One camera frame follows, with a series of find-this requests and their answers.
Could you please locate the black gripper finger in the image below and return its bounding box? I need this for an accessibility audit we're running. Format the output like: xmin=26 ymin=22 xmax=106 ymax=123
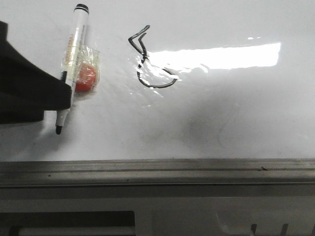
xmin=0 ymin=22 xmax=71 ymax=124

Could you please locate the red magnet taped to marker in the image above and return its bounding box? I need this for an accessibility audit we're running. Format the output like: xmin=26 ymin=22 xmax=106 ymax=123
xmin=73 ymin=45 xmax=101 ymax=93

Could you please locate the white black whiteboard marker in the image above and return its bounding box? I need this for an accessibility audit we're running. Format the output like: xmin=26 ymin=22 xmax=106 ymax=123
xmin=55 ymin=3 xmax=90 ymax=135

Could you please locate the white whiteboard surface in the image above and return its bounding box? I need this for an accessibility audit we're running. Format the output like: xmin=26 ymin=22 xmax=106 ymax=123
xmin=0 ymin=0 xmax=315 ymax=161

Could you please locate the white base panel below board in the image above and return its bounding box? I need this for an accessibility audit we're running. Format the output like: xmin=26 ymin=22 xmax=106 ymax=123
xmin=0 ymin=184 xmax=315 ymax=236

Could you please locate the grey aluminium whiteboard frame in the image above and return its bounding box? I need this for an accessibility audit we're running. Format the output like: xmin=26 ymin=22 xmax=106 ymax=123
xmin=0 ymin=159 xmax=315 ymax=187

